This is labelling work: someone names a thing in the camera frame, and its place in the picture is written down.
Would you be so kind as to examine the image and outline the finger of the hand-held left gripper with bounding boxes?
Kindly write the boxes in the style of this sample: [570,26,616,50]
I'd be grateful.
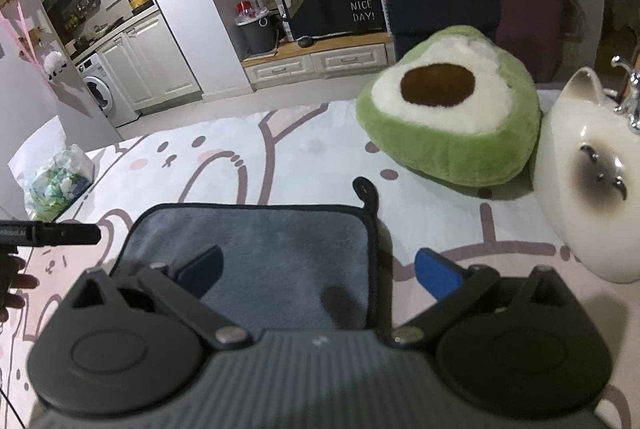
[0,221,101,248]

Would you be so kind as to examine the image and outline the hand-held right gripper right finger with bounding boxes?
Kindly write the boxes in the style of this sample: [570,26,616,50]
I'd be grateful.
[392,248,572,351]

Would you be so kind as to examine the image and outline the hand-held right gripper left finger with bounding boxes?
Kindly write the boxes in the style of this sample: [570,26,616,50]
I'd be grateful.
[71,245,252,353]

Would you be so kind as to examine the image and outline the grey towel with dark trim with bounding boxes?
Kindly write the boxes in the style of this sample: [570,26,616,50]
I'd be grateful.
[107,177,397,346]

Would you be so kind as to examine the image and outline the person's left hand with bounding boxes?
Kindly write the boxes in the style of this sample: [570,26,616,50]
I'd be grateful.
[0,253,40,325]

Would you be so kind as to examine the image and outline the green white tissue packet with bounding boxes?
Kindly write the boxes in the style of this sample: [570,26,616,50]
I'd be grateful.
[25,144,96,220]

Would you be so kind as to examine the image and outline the white washing machine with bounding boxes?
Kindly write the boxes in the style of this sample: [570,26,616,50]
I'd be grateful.
[79,51,139,128]

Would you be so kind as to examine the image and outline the pink white cartoon printed mat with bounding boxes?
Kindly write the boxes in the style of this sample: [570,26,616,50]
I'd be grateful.
[0,85,640,429]

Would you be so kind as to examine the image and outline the green avocado plush pillow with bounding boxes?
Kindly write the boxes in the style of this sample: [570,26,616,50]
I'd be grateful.
[355,25,543,188]

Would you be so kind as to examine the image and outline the white plush toy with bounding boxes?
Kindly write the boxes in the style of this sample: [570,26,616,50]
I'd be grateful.
[42,51,69,82]

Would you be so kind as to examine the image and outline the cream cat plush pillow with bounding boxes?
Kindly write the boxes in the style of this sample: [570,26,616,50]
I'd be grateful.
[531,66,640,285]

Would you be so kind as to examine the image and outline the white kitchen cabinet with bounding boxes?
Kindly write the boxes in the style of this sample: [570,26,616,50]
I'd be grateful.
[94,10,202,114]

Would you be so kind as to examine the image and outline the white drawer cabinet wooden top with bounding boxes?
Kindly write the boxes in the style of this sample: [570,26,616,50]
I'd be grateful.
[242,30,396,91]

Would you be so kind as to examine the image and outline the grey trash bin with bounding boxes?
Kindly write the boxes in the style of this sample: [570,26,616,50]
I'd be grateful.
[235,13,279,58]

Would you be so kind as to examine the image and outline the silver metal fixture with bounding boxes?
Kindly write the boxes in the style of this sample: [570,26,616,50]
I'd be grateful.
[610,55,640,130]

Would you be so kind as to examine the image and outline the maroon fabric box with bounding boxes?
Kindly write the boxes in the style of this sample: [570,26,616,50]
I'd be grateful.
[496,0,584,84]

